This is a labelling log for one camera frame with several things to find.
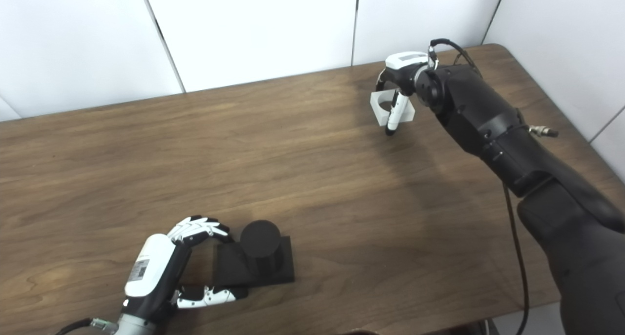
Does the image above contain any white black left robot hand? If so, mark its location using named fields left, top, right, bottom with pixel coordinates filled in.
left=120, top=216, right=248, bottom=322

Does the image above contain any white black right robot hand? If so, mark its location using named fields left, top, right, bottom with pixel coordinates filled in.
left=376, top=51, right=431, bottom=136

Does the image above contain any white square piece with hole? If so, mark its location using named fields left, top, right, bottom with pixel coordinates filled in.
left=370, top=88, right=416, bottom=126

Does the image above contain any black peg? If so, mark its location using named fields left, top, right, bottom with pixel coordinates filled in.
left=213, top=220, right=295, bottom=288

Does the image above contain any thick black left wrist cable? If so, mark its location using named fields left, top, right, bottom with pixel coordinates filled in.
left=54, top=317, right=120, bottom=335

